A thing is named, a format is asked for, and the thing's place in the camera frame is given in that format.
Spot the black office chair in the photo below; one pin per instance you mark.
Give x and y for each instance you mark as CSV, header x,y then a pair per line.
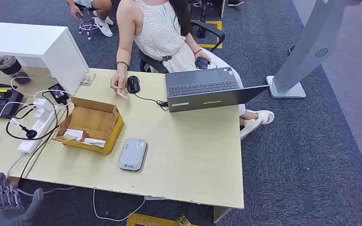
x,y
210,28

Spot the chrome stool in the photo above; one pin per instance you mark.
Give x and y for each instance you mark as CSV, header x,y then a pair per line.
x,y
88,25

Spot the grey open laptop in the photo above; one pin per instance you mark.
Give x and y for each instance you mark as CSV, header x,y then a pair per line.
x,y
199,87

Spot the grey kiosk stand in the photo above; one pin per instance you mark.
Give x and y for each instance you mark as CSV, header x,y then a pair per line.
x,y
309,46

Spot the seated person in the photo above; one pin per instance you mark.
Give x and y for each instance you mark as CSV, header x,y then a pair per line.
x,y
159,31

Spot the black shoe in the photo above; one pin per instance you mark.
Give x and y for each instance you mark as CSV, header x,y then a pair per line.
x,y
235,3

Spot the black stand post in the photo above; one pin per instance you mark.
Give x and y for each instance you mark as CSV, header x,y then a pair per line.
x,y
202,31

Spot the white power strip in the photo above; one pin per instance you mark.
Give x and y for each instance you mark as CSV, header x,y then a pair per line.
x,y
40,128

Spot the person's left hand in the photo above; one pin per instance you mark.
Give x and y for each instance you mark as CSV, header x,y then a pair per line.
x,y
203,55

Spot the white paper card sleeve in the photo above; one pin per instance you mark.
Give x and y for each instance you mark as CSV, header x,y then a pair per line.
x,y
73,134
94,142

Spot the person's right forearm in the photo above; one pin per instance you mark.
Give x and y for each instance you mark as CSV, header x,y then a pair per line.
x,y
124,56

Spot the person's left forearm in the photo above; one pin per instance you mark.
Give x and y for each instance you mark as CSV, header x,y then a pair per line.
x,y
194,43

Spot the open cardboard box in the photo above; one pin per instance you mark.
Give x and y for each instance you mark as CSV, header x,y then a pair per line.
x,y
90,120

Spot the grey card reader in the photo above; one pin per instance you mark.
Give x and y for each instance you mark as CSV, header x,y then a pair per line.
x,y
132,154

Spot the black power adapter brick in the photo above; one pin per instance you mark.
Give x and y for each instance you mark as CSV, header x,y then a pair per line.
x,y
58,93

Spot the white cabinet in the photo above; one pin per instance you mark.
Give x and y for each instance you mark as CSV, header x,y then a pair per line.
x,y
28,40

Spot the dark lidded coffee cup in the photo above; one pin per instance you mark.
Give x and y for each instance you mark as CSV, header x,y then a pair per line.
x,y
9,66

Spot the person on stool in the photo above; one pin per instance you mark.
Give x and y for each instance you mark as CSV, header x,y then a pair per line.
x,y
101,7

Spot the clear case of cards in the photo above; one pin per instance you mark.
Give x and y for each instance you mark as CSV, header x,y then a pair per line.
x,y
87,79

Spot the dark smartphone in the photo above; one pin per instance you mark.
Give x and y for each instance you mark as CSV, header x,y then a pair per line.
x,y
201,64

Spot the black computer mouse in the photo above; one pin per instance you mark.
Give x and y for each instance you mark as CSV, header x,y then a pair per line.
x,y
133,84

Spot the patterned card on floor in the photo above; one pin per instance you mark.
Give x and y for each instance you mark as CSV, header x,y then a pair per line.
x,y
184,221

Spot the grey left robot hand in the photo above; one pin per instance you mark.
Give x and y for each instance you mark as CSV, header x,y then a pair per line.
x,y
10,215

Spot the patterned room key card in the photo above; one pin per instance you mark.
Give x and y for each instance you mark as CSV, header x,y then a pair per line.
x,y
63,139

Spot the white plug-in charger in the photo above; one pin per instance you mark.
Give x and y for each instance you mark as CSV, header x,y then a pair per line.
x,y
39,113
39,103

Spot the person's right hand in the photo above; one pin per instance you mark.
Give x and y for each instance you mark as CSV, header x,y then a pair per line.
x,y
120,81

